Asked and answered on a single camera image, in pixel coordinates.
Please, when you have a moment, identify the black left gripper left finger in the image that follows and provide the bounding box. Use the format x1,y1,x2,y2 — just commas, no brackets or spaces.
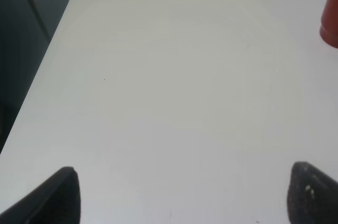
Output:
1,166,81,223

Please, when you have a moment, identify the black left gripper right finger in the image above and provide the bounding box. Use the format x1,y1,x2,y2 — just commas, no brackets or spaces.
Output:
287,162,337,224

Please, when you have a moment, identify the red plastic cup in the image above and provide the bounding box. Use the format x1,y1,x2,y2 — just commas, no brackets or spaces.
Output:
320,0,338,48

